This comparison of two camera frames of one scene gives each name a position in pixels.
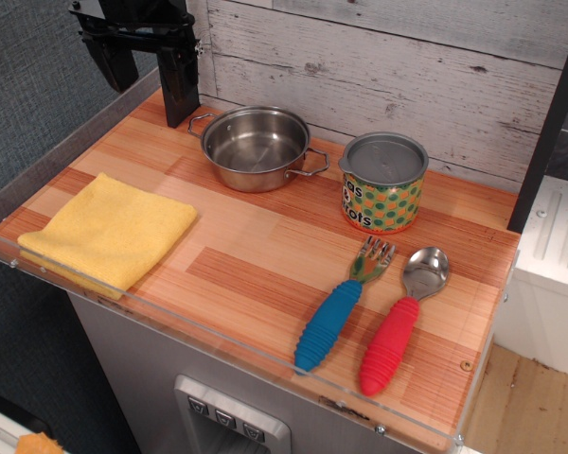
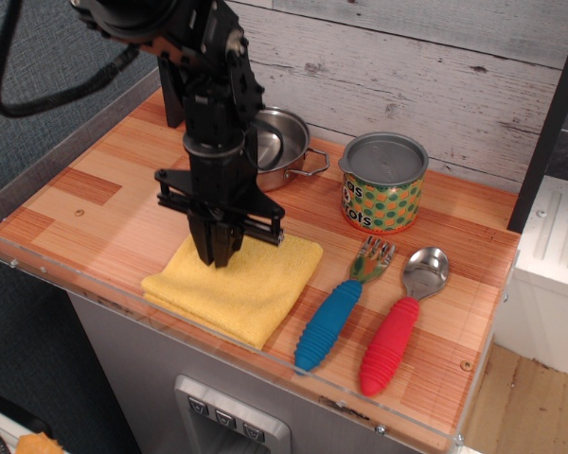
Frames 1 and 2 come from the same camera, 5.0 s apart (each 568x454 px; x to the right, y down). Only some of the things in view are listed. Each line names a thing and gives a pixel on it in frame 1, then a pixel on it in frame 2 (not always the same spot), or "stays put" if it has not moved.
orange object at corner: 38,443 stays put
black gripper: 166,26 -> 221,182
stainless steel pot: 255,148 stays put
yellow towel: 103,239 -> 244,304
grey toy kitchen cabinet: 182,394 stays put
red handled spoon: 425,270 stays put
